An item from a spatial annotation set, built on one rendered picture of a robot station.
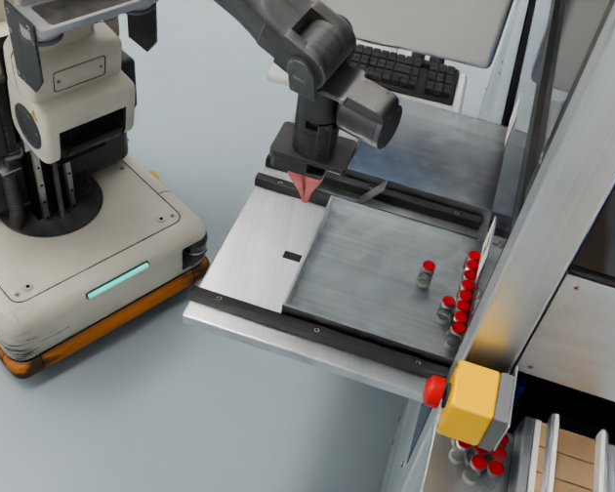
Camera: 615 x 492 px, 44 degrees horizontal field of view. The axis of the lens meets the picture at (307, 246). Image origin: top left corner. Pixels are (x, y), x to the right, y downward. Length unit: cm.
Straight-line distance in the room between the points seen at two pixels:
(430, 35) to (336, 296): 88
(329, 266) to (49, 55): 75
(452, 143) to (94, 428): 116
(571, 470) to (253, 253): 57
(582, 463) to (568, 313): 24
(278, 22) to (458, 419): 51
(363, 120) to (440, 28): 101
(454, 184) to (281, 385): 92
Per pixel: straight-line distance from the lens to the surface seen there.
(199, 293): 115
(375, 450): 208
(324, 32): 87
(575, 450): 109
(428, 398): 97
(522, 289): 90
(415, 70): 182
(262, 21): 87
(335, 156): 98
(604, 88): 73
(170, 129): 288
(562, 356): 98
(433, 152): 150
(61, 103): 167
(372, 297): 120
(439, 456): 108
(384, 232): 131
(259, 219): 129
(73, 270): 202
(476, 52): 191
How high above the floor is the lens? 179
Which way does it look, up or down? 46 degrees down
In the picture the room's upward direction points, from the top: 10 degrees clockwise
